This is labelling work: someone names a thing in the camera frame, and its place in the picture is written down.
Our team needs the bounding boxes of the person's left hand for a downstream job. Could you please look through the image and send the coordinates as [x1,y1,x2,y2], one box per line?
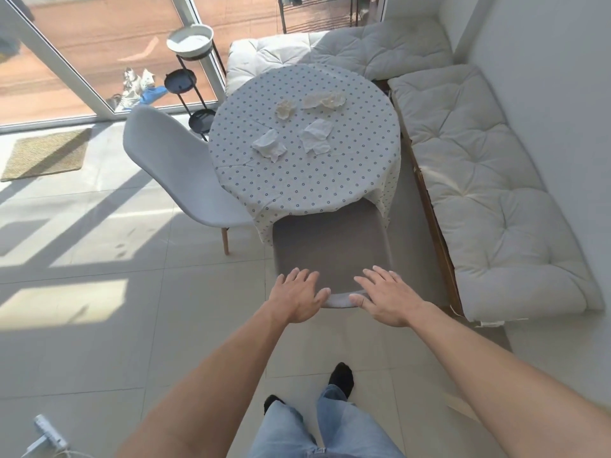
[267,268,331,325]

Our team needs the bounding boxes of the person's right hand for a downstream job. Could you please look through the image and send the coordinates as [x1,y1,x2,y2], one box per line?
[348,265,430,329]

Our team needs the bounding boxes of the grey upholstered chair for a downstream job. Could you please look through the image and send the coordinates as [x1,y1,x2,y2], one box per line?
[272,198,394,310]

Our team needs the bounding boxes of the person's right forearm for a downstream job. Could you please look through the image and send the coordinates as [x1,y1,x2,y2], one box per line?
[410,302,611,458]

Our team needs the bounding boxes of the person's left forearm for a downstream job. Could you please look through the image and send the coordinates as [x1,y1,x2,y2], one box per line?
[115,302,287,458]

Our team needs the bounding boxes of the person's right black sock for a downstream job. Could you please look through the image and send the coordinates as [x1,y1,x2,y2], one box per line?
[328,362,355,402]

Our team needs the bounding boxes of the white dotted tablecloth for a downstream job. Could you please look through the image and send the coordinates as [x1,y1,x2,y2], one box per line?
[208,63,402,246]

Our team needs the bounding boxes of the long white tufted cushion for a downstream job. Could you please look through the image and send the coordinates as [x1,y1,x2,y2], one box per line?
[388,64,605,324]

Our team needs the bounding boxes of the light blue jeans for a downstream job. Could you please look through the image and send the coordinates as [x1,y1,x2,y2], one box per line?
[247,385,406,458]

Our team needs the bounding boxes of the light grey shell chair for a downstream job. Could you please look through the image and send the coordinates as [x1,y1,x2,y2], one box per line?
[123,106,256,255]

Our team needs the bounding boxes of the black tiered metal stand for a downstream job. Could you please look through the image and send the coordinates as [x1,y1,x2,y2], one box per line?
[164,40,228,142]

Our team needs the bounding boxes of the short white tufted cushion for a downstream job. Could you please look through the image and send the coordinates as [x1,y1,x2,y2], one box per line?
[224,16,454,93]

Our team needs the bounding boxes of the white round bowl planter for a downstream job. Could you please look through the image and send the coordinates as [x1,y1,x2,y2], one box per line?
[166,24,215,60]

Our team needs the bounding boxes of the black metal rack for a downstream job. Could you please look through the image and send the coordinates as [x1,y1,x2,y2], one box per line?
[277,0,360,35]

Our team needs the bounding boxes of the woven beige doormat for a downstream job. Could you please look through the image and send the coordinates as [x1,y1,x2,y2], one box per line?
[0,128,92,183]

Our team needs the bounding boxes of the white power strip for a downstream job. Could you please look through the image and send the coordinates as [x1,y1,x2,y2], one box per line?
[26,414,70,456]

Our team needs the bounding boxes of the wooden bench frame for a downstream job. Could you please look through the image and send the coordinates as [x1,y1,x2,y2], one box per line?
[382,80,465,320]

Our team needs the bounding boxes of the white window frame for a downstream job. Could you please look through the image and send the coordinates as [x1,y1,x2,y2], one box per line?
[0,0,231,135]

